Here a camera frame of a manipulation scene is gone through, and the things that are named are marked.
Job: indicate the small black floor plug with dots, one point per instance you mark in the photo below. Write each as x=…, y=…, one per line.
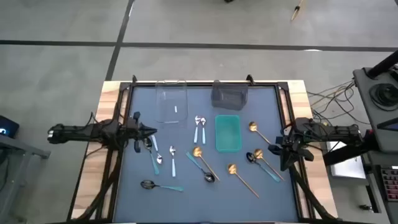
x=365, y=207

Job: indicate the clear plastic container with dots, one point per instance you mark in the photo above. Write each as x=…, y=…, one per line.
x=161, y=102

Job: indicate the dark tablet screen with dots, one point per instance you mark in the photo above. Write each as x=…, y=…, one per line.
x=390, y=125

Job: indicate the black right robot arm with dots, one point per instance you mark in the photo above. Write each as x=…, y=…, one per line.
x=335, y=132

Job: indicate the grey side table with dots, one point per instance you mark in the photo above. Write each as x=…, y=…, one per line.
x=18, y=146

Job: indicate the teal plastic container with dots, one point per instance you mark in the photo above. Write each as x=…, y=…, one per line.
x=228, y=133

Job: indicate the grey equipment cart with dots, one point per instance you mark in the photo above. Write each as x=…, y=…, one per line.
x=362, y=93

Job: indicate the smoky grey plastic container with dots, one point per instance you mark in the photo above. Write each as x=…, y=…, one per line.
x=229, y=98

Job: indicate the black table frame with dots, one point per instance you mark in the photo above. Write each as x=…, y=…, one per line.
x=115, y=186

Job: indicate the grey control console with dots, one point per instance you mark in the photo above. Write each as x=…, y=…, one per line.
x=373, y=158

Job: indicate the white box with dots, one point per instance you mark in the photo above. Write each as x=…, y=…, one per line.
x=346, y=168

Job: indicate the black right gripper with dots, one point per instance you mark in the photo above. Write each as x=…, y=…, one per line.
x=293, y=143

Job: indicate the gold spoon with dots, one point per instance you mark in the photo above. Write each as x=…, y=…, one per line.
x=258, y=153
x=252, y=126
x=196, y=152
x=232, y=169

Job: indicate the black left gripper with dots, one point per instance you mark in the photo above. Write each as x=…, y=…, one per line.
x=130, y=129

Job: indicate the keypad panel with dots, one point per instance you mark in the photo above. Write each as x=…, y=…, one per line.
x=391, y=185

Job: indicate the black pole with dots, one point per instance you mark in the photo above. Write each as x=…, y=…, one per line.
x=384, y=63

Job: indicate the black device blue light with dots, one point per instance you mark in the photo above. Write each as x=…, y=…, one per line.
x=7, y=124

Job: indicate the black cart strut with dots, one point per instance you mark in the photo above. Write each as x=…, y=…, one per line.
x=342, y=154

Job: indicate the wooden stick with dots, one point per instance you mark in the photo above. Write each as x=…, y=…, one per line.
x=295, y=12

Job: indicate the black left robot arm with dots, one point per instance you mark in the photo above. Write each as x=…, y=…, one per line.
x=81, y=132

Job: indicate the blue-grey table mat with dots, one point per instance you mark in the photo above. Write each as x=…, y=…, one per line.
x=192, y=205

